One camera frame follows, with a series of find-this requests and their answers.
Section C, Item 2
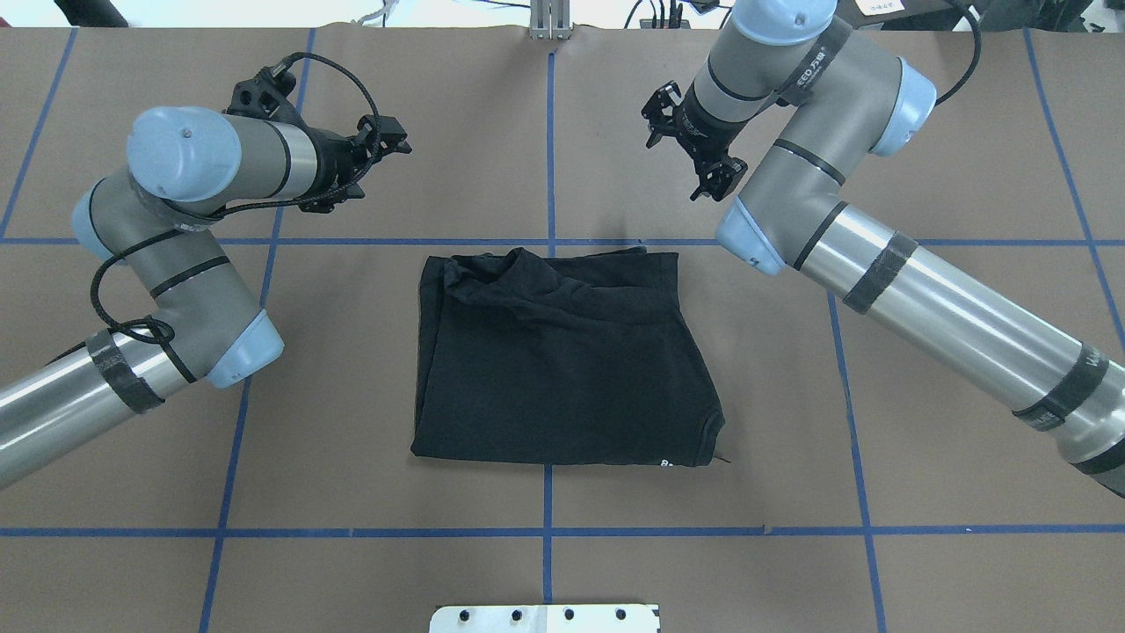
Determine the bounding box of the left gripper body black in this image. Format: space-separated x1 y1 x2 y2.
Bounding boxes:
307 128 368 196

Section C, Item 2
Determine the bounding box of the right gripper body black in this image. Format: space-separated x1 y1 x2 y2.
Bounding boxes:
672 88 744 164

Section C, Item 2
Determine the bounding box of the black graphic t-shirt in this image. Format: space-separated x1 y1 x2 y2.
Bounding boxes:
410 247 725 465

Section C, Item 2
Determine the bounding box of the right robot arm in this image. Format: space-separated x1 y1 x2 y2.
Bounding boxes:
642 1 1124 496

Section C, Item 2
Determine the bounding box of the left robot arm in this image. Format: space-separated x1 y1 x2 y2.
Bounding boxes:
1 103 410 486

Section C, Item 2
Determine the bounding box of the left braided black cable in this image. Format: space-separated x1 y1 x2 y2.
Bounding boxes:
90 51 383 346

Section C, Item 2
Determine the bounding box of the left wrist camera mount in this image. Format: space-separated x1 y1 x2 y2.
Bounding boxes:
222 61 302 125

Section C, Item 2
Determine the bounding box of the aluminium frame post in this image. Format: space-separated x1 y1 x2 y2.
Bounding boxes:
527 0 573 40

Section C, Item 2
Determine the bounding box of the right black cable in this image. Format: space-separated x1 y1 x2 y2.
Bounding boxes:
932 4 983 106

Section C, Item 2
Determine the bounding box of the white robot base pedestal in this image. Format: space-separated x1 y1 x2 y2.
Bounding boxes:
428 602 662 632

